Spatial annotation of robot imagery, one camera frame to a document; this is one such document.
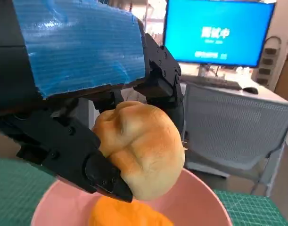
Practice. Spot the grey mesh chair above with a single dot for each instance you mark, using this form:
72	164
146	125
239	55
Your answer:
228	136

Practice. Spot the black keyboard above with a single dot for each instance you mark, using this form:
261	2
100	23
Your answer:
212	82

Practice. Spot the green cutting mat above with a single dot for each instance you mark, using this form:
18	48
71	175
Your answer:
16	188

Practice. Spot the white mesh cabinet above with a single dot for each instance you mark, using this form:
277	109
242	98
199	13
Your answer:
264	101

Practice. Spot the black computer mouse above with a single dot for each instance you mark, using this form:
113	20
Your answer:
250	89

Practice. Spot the blue screen monitor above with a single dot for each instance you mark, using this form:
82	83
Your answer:
216	23

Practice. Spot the rectangular toast bread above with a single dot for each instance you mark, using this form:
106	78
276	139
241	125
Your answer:
125	214

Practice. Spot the white desk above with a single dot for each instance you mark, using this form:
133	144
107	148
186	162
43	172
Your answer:
264	87

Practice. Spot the pink bowl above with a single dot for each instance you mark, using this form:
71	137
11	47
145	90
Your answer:
193	188

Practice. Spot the grey step ladder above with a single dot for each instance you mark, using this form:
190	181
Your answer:
269	63

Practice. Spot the round bread bun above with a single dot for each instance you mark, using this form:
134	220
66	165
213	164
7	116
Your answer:
139	146

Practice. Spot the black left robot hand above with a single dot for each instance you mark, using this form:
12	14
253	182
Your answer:
75	47

